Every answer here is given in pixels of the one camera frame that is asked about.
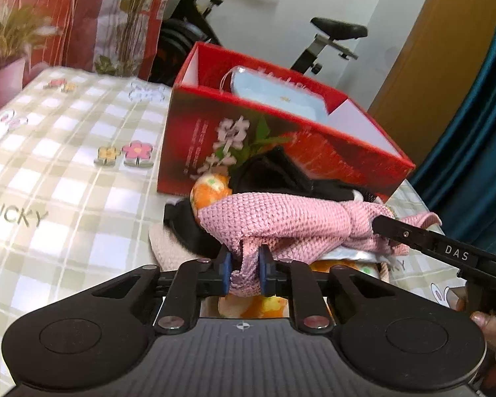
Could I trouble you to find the person's right hand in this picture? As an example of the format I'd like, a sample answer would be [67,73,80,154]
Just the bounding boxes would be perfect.
[450,285,496,357]

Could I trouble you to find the black cloth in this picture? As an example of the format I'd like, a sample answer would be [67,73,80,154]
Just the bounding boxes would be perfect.
[163,146,382,257]

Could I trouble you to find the teal curtain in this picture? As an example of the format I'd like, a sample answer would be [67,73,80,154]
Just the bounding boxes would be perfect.
[408,0,496,254]

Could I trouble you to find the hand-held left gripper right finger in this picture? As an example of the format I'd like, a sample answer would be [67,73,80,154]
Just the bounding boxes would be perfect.
[258,245,401,335]

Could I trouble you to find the light blue pouch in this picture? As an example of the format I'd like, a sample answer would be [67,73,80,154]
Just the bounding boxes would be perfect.
[230,66,330,124]

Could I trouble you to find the red cardboard box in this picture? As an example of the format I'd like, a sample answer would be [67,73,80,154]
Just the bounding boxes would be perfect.
[156,41,416,199]

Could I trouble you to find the pink knitted cloth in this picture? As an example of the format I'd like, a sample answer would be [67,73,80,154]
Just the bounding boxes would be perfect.
[198,192,443,299]

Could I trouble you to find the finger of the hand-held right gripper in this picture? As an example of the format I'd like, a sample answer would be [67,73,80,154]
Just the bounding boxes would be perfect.
[371,214,441,254]

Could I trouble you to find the black exercise bike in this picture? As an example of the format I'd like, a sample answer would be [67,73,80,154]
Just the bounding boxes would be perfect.
[159,0,369,86]

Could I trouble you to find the plant printed curtain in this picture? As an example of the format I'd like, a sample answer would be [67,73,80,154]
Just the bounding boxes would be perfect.
[0,0,181,123]

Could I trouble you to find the orange patterned cloth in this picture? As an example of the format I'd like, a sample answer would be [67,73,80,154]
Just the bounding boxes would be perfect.
[189,173,382,320]

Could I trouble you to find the wooden door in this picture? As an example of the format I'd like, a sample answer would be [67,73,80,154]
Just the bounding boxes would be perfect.
[368,0,496,150]

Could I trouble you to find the checkered tablecloth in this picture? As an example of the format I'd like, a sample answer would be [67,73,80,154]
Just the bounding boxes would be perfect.
[0,66,496,340]

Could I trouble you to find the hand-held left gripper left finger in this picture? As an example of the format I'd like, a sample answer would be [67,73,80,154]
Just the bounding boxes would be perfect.
[90,246,233,336]

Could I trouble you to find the beige knitted cloth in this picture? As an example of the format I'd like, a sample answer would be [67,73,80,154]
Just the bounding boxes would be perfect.
[148,225,221,277]

